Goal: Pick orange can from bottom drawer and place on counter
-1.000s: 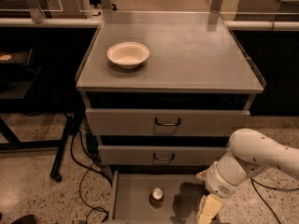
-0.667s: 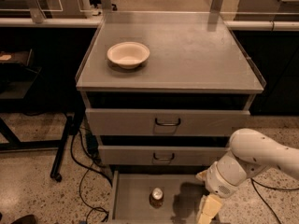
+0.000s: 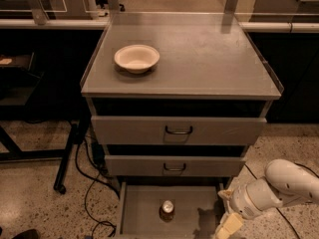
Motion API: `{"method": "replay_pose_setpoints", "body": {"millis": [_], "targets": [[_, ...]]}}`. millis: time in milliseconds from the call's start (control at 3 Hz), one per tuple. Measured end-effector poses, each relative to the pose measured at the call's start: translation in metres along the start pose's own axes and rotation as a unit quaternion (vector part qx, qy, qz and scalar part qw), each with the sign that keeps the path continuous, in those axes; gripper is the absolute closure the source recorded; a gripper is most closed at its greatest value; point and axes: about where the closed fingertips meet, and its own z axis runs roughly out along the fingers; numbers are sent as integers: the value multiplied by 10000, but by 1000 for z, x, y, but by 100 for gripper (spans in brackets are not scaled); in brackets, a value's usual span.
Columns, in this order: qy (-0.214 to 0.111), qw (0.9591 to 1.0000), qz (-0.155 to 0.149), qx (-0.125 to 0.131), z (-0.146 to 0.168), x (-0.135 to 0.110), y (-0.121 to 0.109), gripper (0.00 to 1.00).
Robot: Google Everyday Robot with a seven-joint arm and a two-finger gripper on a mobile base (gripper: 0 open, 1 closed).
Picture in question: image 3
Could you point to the dark shoe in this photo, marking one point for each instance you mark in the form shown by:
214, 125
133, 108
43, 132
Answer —
28, 234

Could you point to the grey drawer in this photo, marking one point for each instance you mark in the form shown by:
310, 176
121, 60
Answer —
197, 212
177, 130
183, 166

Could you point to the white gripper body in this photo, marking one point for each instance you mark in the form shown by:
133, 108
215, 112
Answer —
241, 202

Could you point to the grey middle drawer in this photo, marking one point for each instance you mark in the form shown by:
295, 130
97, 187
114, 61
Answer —
183, 166

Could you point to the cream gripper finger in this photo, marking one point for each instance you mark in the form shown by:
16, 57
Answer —
229, 224
225, 195

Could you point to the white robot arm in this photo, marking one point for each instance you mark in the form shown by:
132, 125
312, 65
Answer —
283, 184

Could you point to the black table frame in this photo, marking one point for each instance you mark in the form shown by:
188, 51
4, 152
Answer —
16, 99

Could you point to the grey top drawer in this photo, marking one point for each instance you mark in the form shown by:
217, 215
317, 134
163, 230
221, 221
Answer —
177, 130

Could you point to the grey drawer cabinet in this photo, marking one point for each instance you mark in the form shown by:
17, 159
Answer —
207, 69

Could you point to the white paper bowl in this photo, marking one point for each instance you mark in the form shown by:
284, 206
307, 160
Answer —
136, 59

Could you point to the white horizontal rail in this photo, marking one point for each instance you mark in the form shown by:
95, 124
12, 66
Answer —
254, 27

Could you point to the grey bottom drawer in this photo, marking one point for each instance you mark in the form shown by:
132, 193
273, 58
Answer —
197, 212

